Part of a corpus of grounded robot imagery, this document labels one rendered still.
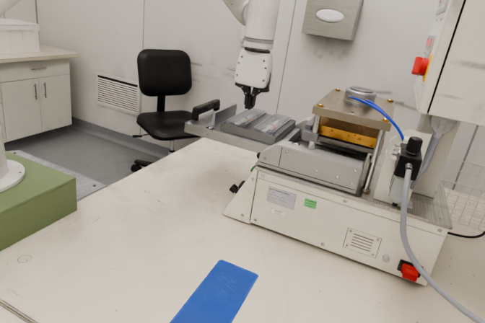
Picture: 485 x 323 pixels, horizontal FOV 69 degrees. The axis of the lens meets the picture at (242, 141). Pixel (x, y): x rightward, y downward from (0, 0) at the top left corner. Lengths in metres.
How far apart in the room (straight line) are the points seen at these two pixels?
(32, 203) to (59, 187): 0.07
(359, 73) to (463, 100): 1.59
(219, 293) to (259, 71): 0.58
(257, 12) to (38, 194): 0.70
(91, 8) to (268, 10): 2.56
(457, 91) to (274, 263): 0.54
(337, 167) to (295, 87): 1.64
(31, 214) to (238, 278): 0.49
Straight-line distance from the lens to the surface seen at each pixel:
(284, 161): 0.90
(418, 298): 0.96
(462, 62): 0.81
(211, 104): 1.14
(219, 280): 0.83
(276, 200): 0.94
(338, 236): 0.94
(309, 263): 0.93
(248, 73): 1.03
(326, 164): 0.87
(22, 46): 3.27
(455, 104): 0.82
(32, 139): 3.46
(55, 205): 0.99
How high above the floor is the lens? 1.31
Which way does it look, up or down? 21 degrees down
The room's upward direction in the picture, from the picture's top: 8 degrees clockwise
